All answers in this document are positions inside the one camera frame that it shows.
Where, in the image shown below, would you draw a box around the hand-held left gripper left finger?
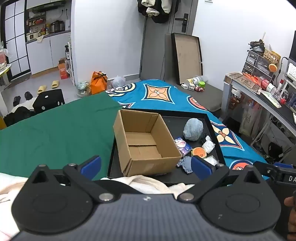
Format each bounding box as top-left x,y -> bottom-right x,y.
24,156 -> 115,204

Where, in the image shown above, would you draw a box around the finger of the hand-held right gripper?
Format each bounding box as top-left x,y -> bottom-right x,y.
253,161 -> 281,180

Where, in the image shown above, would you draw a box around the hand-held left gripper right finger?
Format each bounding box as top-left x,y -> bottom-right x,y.
177,156 -> 269,204

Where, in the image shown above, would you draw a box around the orange squishy toy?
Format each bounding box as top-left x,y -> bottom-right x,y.
191,147 -> 207,158

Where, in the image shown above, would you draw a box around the denim pouch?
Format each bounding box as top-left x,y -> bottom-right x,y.
177,156 -> 193,174

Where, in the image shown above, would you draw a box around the white wrapper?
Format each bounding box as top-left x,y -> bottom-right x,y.
202,136 -> 215,153

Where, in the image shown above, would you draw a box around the purple tissue pack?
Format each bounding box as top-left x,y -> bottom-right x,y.
174,137 -> 193,156

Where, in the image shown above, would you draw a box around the blue fluffy plush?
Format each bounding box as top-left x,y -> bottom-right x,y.
183,118 -> 204,141

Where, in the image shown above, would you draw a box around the black tray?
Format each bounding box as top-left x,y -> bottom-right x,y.
107,108 -> 226,186

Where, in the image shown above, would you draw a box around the brown cardboard box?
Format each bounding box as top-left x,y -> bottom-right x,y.
113,109 -> 183,177

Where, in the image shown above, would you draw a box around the person's right hand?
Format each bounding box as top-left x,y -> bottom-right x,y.
284,196 -> 296,241

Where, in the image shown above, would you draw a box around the green cloth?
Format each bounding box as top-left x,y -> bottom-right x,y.
0,94 -> 123,181

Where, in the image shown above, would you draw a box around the beige tote bag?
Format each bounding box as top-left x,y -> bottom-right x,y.
239,97 -> 263,136

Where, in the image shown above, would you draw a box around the white desk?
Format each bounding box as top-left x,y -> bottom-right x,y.
223,72 -> 296,144

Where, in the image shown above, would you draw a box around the clear plastic container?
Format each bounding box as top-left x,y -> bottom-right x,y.
76,81 -> 91,98

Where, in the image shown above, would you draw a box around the black dotted stool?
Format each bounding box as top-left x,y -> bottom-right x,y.
32,89 -> 65,114

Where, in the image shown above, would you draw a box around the blue patterned blanket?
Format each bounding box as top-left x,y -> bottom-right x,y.
105,79 -> 270,180

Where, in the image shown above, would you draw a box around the orange bag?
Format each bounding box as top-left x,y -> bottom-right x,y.
90,71 -> 108,95

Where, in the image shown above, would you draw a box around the clear bottle red label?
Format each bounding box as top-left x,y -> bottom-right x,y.
258,76 -> 286,103

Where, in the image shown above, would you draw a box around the clear plastic bag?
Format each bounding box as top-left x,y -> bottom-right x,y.
112,75 -> 126,88

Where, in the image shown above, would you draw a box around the black white clothing pile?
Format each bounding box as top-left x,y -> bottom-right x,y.
3,100 -> 37,127

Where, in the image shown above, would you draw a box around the orange cardboard box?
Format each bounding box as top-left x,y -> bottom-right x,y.
58,58 -> 68,80

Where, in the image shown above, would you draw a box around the white storage rack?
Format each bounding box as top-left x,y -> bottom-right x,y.
65,38 -> 75,86

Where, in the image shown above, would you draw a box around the grey drawer organizer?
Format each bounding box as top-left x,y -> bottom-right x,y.
242,50 -> 278,78

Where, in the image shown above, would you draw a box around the black framed board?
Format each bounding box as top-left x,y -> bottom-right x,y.
171,32 -> 203,86

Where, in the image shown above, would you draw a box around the woven basket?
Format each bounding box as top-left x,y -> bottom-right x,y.
264,49 -> 281,65

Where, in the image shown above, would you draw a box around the white kitchen cabinet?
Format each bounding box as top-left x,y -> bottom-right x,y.
25,31 -> 71,76

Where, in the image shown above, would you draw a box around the black monitor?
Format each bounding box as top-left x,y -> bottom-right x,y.
289,30 -> 296,63

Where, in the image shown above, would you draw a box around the yellow table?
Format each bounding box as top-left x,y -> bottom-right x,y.
0,64 -> 12,90

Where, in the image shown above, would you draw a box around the grey door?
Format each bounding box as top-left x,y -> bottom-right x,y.
139,0 -> 199,81

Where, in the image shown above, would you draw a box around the clear plastic jar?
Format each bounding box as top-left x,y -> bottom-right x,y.
0,42 -> 7,70

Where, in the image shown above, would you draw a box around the black door lock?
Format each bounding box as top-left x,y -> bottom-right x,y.
175,13 -> 189,32

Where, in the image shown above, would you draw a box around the black-framed sliding door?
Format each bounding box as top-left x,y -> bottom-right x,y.
0,0 -> 31,78

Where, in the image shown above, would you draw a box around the hanging clothes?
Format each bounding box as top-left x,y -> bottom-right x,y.
137,0 -> 173,24

